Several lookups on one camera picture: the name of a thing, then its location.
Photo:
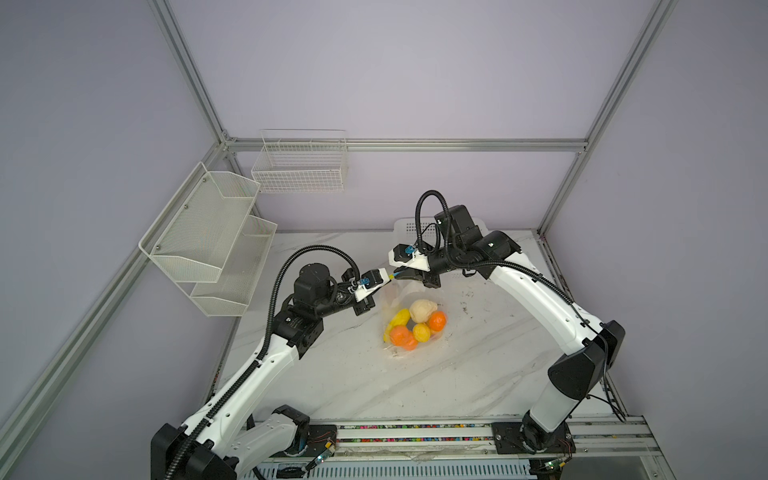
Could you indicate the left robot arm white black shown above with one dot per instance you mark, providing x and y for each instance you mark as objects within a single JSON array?
[{"x": 216, "y": 442}]

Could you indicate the orange tangerine front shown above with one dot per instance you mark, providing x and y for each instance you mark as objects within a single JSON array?
[{"x": 410, "y": 344}]

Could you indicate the white garlic bulb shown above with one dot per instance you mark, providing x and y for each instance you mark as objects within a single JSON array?
[{"x": 421, "y": 309}]

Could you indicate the lower white mesh shelf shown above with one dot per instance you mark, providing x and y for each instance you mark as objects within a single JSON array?
[{"x": 232, "y": 294}]

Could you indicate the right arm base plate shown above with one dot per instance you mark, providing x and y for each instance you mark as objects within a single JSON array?
[{"x": 526, "y": 437}]

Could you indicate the small yellow lemon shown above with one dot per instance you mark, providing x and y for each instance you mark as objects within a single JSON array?
[{"x": 421, "y": 332}]

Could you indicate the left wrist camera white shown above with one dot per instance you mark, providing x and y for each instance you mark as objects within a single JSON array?
[{"x": 370, "y": 282}]

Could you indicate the clear zip top bag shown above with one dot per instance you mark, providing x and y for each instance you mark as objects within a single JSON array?
[{"x": 400, "y": 294}]

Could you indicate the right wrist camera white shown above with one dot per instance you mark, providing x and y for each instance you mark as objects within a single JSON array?
[{"x": 408, "y": 256}]

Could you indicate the white mesh shelf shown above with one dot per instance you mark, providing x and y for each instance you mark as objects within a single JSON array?
[
  {"x": 192, "y": 239},
  {"x": 232, "y": 294}
]

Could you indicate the aluminium front rail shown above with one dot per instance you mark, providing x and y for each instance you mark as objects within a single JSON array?
[{"x": 442, "y": 439}]

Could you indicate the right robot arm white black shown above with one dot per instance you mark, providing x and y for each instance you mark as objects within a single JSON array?
[{"x": 589, "y": 346}]

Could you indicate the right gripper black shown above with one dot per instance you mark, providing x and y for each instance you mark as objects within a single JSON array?
[{"x": 416, "y": 274}]

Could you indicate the upper white mesh shelf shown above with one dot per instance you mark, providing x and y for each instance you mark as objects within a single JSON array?
[{"x": 192, "y": 239}]

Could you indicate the orange tangerine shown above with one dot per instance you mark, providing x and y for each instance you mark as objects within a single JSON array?
[
  {"x": 410, "y": 344},
  {"x": 400, "y": 335},
  {"x": 437, "y": 321}
]

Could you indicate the white wire wall basket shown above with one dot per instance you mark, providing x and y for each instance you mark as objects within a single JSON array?
[{"x": 301, "y": 161}]

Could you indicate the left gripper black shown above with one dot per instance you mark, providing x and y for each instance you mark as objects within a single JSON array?
[{"x": 363, "y": 305}]

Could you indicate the orange tangerine back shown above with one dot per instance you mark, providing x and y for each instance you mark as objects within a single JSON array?
[{"x": 437, "y": 321}]

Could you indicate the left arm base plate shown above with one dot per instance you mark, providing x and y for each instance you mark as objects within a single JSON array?
[{"x": 318, "y": 435}]

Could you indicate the white plastic perforated basket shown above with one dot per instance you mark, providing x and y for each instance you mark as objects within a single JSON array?
[{"x": 405, "y": 230}]

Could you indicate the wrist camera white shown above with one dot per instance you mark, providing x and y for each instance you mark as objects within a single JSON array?
[
  {"x": 370, "y": 282},
  {"x": 408, "y": 256}
]

